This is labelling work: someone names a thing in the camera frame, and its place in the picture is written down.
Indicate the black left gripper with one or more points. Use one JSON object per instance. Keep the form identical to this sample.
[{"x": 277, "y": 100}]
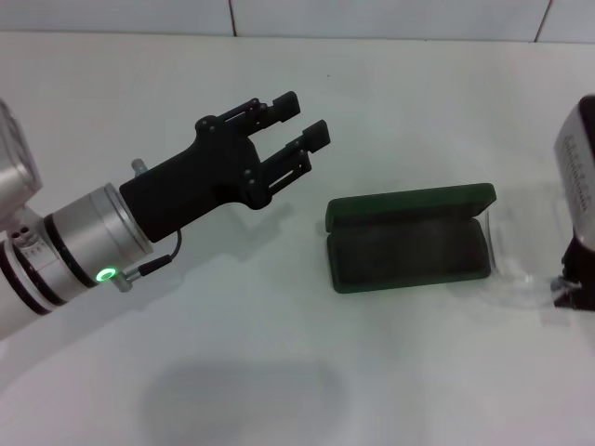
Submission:
[{"x": 200, "y": 181}]

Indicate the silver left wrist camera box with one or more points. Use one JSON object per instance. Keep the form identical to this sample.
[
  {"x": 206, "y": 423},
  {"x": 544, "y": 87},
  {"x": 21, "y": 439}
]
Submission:
[{"x": 14, "y": 162}]

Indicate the small silver port stub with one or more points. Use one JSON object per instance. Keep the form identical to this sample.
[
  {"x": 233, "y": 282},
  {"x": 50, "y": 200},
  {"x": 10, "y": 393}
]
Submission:
[{"x": 138, "y": 166}]

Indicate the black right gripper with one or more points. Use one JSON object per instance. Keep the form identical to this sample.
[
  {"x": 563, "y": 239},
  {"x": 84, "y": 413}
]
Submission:
[{"x": 581, "y": 260}]

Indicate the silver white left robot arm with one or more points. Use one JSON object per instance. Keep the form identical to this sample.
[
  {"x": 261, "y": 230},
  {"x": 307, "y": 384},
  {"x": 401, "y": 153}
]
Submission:
[{"x": 83, "y": 241}]

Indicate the clear white glasses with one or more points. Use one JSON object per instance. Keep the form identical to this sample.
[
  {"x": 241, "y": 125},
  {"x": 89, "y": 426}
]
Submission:
[{"x": 525, "y": 283}]

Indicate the green glasses case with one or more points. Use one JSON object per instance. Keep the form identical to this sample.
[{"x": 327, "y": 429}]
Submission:
[{"x": 409, "y": 260}]

